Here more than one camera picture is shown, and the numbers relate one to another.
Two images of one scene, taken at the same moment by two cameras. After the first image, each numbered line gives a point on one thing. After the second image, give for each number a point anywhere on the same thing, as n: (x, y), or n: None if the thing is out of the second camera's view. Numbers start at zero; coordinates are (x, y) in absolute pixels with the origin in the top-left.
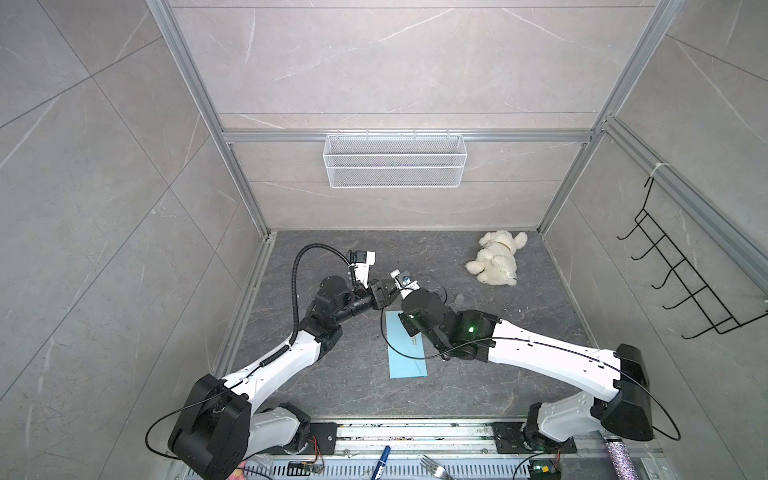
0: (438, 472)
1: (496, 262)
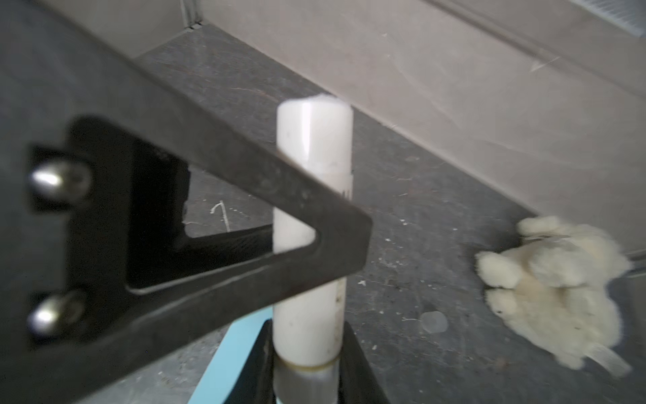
0: None
1: (554, 287)
